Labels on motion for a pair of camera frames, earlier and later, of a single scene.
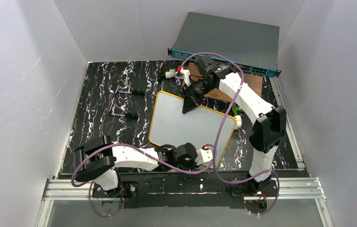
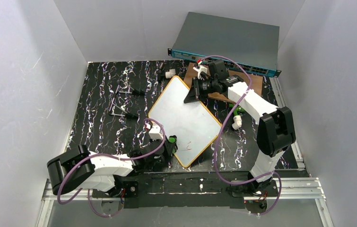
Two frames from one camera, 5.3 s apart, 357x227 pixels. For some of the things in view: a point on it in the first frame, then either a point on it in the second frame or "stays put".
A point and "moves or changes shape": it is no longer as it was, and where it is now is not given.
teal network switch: [253, 47] stays put
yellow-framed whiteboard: [169, 126] moves or changes shape
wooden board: [254, 82] stays put
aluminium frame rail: [305, 188] stays put
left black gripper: [194, 158] to [168, 145]
